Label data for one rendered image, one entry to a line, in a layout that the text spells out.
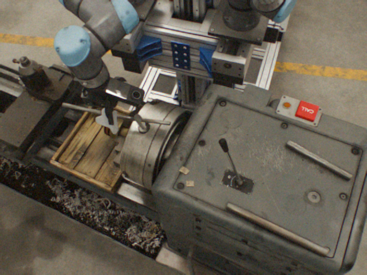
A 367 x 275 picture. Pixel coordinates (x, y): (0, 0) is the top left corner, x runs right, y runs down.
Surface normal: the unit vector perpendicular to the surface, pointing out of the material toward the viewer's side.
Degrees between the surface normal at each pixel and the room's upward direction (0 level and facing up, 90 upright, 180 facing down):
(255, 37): 0
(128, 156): 50
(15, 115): 0
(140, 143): 29
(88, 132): 0
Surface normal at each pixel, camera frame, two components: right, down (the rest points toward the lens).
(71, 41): -0.12, -0.34
